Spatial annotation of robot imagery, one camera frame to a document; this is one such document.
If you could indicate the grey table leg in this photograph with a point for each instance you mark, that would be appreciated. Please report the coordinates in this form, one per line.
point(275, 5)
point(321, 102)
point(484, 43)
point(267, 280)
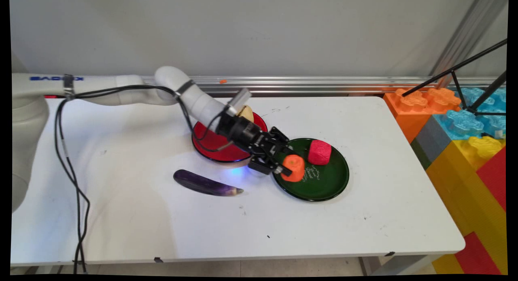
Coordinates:
point(388, 265)

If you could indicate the orange toy carrot chunk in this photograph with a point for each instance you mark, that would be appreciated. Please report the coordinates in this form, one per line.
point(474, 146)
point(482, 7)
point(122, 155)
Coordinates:
point(295, 167)

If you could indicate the aluminium diagonal post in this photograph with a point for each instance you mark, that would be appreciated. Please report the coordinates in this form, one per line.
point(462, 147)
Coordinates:
point(465, 38)

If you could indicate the grey giant building block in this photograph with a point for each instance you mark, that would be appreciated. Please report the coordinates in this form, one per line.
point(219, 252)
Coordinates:
point(431, 145)

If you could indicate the yellow giant building block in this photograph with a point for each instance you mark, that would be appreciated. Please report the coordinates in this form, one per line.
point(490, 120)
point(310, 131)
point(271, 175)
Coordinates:
point(465, 184)

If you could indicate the dark green round plate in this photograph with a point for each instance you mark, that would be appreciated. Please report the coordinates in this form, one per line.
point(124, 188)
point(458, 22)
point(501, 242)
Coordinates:
point(327, 184)

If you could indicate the orange giant building block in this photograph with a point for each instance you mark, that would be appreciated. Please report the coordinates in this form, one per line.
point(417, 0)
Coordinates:
point(408, 111)

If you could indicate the purple toy eggplant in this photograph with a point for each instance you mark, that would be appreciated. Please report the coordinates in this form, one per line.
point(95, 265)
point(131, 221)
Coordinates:
point(206, 186)

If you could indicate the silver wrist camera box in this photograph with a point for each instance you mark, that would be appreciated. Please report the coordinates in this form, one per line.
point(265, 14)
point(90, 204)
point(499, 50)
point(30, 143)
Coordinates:
point(238, 101)

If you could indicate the red round plate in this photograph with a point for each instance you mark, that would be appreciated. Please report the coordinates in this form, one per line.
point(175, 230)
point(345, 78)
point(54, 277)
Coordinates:
point(210, 145)

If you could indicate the blue giant building block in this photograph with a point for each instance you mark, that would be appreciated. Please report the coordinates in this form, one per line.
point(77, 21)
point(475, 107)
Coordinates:
point(465, 123)

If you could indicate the aluminium wall rail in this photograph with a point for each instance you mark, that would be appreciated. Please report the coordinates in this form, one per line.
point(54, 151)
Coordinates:
point(323, 86)

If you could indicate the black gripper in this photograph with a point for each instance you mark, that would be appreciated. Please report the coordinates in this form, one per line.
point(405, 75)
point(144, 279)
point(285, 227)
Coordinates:
point(247, 134)

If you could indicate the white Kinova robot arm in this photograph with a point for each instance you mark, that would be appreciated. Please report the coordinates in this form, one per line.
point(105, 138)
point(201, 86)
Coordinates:
point(121, 88)

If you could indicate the pink toy cube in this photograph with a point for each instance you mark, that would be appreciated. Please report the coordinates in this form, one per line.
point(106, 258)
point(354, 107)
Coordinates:
point(319, 152)

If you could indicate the black tripod stand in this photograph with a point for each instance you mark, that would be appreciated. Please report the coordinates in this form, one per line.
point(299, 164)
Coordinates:
point(461, 66)

